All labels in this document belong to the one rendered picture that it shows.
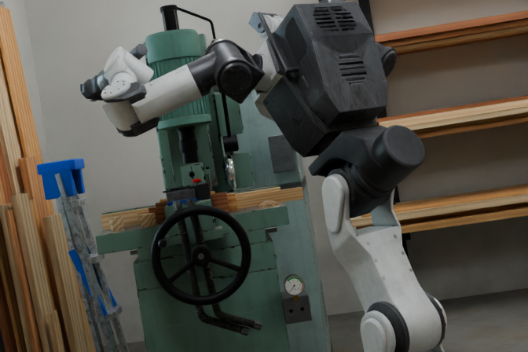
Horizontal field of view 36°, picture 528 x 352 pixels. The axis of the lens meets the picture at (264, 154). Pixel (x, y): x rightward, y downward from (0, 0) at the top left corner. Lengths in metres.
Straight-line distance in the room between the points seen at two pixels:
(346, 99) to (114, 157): 3.34
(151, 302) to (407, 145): 1.06
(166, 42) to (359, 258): 1.03
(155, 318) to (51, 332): 1.39
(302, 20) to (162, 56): 0.77
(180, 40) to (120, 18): 2.58
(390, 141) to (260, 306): 0.91
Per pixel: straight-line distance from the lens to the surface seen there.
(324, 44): 1.97
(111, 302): 3.59
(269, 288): 2.57
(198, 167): 2.65
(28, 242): 3.93
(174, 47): 2.63
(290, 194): 2.70
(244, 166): 2.85
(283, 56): 2.04
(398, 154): 1.86
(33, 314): 3.94
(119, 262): 5.21
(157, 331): 2.59
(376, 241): 1.99
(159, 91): 2.00
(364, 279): 2.00
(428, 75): 5.04
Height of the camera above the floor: 1.10
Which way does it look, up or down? 1 degrees down
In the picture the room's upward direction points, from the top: 9 degrees counter-clockwise
